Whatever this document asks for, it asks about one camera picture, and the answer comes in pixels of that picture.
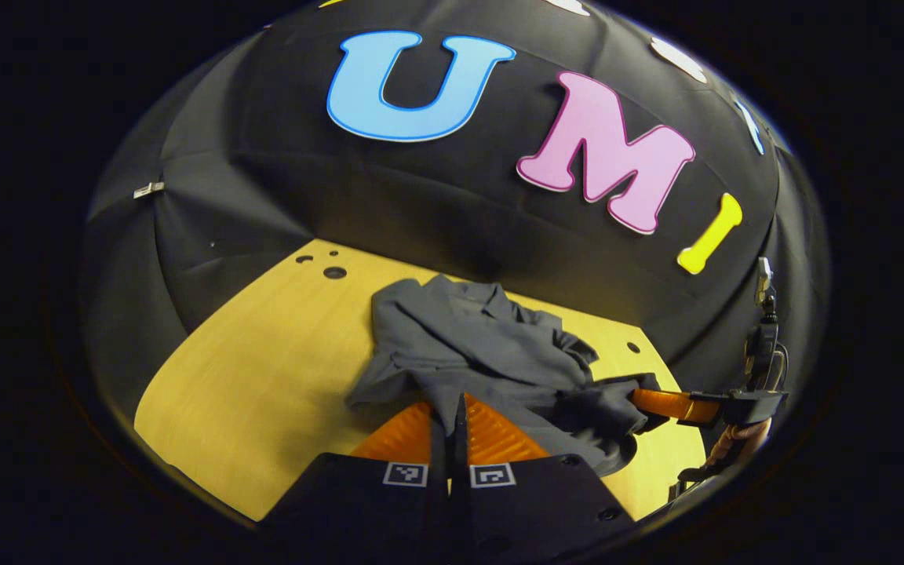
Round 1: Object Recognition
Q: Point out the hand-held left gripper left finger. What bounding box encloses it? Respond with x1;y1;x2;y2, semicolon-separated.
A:
264;400;453;550

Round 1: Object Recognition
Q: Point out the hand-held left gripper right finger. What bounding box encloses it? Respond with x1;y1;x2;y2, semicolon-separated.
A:
452;392;641;550

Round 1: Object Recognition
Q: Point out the dark grey collared shirt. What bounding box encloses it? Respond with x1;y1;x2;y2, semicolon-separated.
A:
344;275;669;478

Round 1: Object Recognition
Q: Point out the black backdrop cloth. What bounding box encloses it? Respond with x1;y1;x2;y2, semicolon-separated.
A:
79;0;829;440

